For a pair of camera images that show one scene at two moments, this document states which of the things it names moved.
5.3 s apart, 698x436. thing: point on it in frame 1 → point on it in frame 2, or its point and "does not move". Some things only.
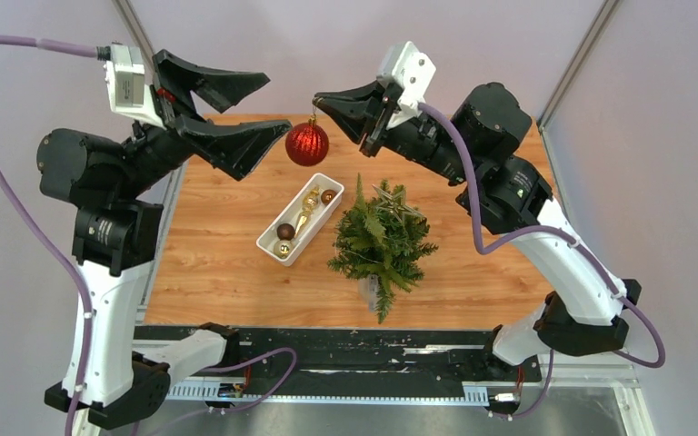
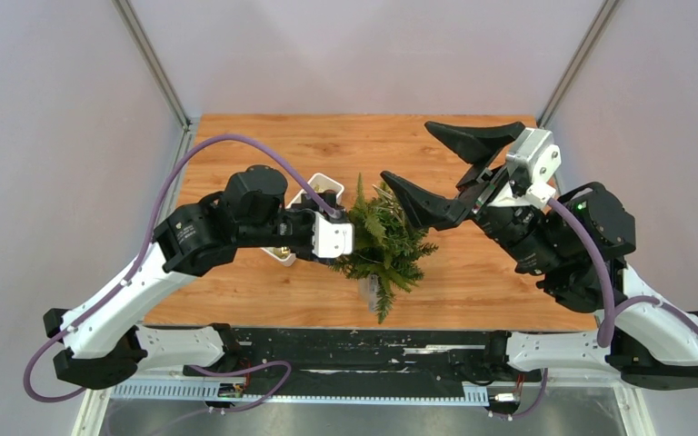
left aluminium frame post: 124,9 does not move
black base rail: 335,355 does not move
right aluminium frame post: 604,14 does not move
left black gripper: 234,146 → 304,252
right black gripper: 362,112 → 474,147
